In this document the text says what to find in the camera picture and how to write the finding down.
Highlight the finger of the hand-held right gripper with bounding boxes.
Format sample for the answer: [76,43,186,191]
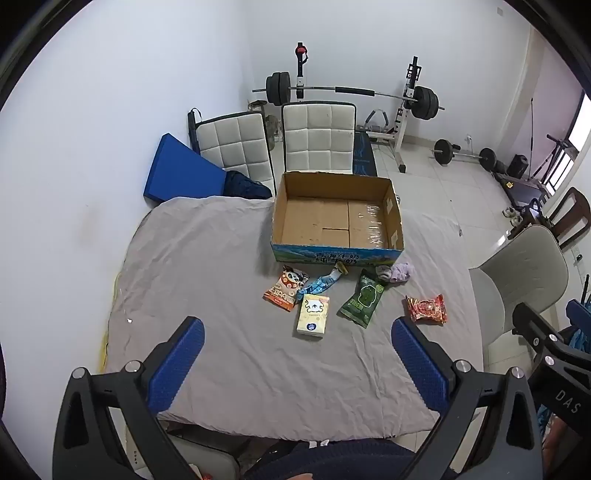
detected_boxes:
[567,299,591,334]
[512,302,566,370]

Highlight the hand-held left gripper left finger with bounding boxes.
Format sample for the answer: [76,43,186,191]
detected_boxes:
[53,316,206,480]

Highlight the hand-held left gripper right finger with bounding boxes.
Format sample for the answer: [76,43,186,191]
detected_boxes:
[392,318,543,480]

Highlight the red snack packet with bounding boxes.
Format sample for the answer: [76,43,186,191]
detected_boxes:
[405,294,448,326]

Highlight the green snack packet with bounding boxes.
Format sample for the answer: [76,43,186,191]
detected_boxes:
[338,268,386,328]

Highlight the purple cloth bundle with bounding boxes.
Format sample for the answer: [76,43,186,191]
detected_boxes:
[375,262,414,283]

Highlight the pale yellow tissue pack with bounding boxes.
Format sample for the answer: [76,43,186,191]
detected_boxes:
[295,295,331,337]

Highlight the blue snack packet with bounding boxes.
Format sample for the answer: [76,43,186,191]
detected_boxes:
[298,261,352,301]

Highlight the orange panda snack packet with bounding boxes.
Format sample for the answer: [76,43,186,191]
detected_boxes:
[263,265,309,311]

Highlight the cardboard box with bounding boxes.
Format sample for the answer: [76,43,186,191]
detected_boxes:
[270,171,406,265]

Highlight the blue garment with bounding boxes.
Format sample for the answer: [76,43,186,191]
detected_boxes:
[569,323,591,354]

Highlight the grey plastic chair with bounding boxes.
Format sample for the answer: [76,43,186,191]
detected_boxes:
[468,225,570,344]

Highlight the dark wooden chair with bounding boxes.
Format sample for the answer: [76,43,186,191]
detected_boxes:
[508,187,591,250]

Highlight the person's dark trousers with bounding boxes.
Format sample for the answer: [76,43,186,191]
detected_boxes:
[242,440,416,480]

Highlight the treadmill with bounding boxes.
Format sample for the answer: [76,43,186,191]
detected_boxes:
[494,134,580,208]

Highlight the window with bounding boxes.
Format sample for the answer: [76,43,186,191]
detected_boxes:
[551,95,591,195]

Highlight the short barbell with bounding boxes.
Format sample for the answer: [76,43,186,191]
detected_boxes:
[431,138,497,171]

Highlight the dark blue cloth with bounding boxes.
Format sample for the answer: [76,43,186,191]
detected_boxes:
[222,171,273,200]

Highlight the blue foam mat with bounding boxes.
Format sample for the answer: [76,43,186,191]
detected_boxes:
[143,134,227,203]

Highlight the black blue weight bench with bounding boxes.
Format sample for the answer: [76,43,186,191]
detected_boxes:
[353,131,378,178]

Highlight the white padded chair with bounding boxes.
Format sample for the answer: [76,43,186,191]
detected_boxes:
[187,108,277,195]
[281,102,357,176]

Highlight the grey bench attachment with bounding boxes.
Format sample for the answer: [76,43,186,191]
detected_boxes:
[365,110,392,136]

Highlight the white barbell rack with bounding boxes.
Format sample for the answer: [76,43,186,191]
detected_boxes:
[293,42,423,174]

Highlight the long barbell with black plates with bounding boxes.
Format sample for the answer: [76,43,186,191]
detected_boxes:
[252,71,446,121]

